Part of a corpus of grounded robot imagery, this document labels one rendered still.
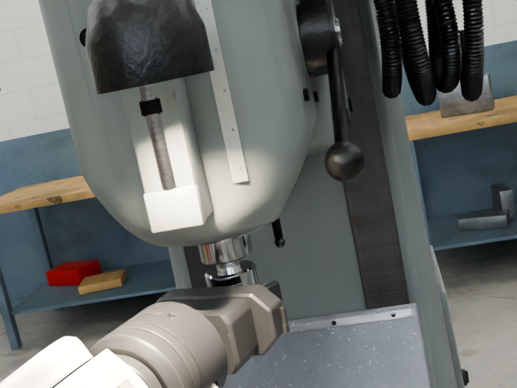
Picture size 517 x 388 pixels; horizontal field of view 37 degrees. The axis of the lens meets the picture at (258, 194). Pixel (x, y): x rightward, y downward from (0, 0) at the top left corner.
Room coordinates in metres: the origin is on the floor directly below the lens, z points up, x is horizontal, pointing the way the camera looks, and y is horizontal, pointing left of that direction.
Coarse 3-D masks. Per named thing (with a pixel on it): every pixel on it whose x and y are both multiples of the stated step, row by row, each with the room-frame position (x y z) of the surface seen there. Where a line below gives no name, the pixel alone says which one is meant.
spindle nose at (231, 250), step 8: (232, 240) 0.65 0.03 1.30; (240, 240) 0.65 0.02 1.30; (248, 240) 0.66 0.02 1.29; (200, 248) 0.66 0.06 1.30; (208, 248) 0.65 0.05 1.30; (216, 248) 0.65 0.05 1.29; (224, 248) 0.64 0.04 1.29; (232, 248) 0.65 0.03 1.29; (240, 248) 0.65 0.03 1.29; (248, 248) 0.66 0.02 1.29; (200, 256) 0.66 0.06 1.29; (208, 256) 0.65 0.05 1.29; (216, 256) 0.65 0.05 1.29; (224, 256) 0.64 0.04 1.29; (232, 256) 0.65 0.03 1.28; (240, 256) 0.65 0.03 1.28; (208, 264) 0.65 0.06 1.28; (216, 264) 0.65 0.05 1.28
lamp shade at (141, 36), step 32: (96, 0) 0.45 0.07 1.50; (128, 0) 0.43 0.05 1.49; (160, 0) 0.44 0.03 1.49; (96, 32) 0.44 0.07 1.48; (128, 32) 0.43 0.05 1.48; (160, 32) 0.43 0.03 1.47; (192, 32) 0.44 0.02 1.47; (96, 64) 0.44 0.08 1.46; (128, 64) 0.43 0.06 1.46; (160, 64) 0.43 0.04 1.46; (192, 64) 0.44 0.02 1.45
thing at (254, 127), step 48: (48, 0) 0.60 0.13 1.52; (192, 0) 0.57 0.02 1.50; (240, 0) 0.58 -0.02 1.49; (288, 0) 0.65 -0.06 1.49; (240, 48) 0.57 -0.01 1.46; (288, 48) 0.60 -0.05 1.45; (96, 96) 0.59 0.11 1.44; (192, 96) 0.58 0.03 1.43; (240, 96) 0.57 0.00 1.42; (288, 96) 0.59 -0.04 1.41; (96, 144) 0.60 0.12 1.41; (240, 144) 0.57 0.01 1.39; (288, 144) 0.59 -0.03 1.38; (96, 192) 0.61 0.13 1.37; (144, 192) 0.59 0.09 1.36; (240, 192) 0.57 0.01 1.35; (288, 192) 0.61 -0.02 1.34; (144, 240) 0.62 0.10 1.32; (192, 240) 0.59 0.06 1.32
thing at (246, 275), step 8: (248, 264) 0.67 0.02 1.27; (208, 272) 0.67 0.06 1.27; (216, 272) 0.66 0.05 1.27; (224, 272) 0.66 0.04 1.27; (232, 272) 0.65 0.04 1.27; (240, 272) 0.65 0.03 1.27; (248, 272) 0.65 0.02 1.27; (256, 272) 0.67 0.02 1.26; (208, 280) 0.66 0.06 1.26; (216, 280) 0.65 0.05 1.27; (224, 280) 0.65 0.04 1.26; (232, 280) 0.65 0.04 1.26; (240, 280) 0.65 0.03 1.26
